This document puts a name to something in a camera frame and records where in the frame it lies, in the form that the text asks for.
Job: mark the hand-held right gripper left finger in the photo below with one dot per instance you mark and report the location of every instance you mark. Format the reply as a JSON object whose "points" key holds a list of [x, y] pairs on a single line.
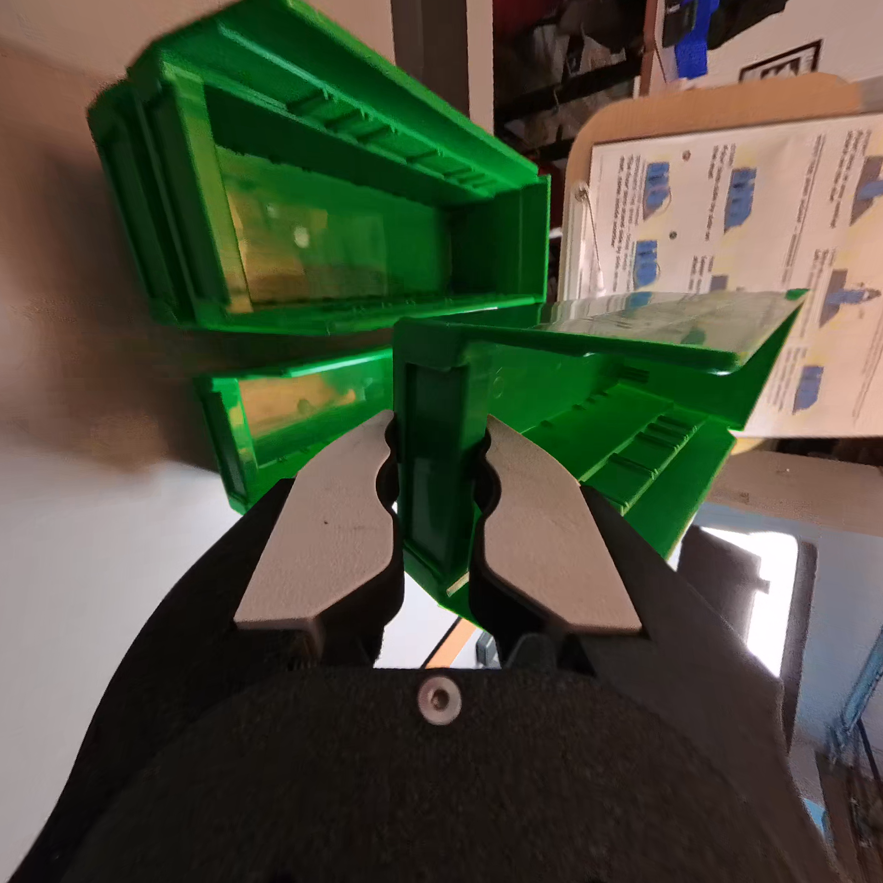
{"points": [[324, 545]]}

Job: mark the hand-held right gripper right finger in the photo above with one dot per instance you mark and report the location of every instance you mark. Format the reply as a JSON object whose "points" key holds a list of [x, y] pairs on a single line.
{"points": [[552, 552]]}

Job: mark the grey desk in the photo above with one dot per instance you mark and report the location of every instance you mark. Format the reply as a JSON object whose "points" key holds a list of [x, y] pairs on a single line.
{"points": [[103, 552]]}

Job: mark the printed instruction sheet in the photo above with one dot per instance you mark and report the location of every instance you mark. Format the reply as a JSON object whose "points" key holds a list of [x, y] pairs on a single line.
{"points": [[759, 207]]}

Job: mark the instruction sheet on stand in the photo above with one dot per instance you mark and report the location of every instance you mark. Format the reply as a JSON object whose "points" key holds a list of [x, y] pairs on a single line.
{"points": [[690, 110]]}

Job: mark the blue plastic bin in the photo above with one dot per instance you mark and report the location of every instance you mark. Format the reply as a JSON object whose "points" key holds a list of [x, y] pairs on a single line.
{"points": [[693, 55]]}

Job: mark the framed marker poster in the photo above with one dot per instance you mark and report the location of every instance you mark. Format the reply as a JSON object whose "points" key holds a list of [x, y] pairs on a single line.
{"points": [[779, 69]]}

